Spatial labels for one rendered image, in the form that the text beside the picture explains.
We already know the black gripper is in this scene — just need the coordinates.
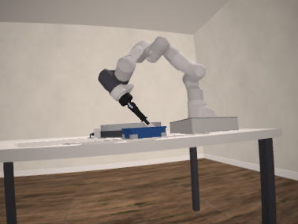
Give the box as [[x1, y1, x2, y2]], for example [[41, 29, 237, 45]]
[[118, 92, 154, 127]]

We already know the blue crate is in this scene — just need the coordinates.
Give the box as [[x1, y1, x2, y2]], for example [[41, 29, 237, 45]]
[[121, 126, 167, 139]]

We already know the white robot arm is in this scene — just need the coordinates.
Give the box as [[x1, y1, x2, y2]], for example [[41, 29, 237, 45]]
[[98, 35, 216, 118]]

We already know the grey round table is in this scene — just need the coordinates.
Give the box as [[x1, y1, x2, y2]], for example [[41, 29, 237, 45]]
[[90, 122, 162, 138]]

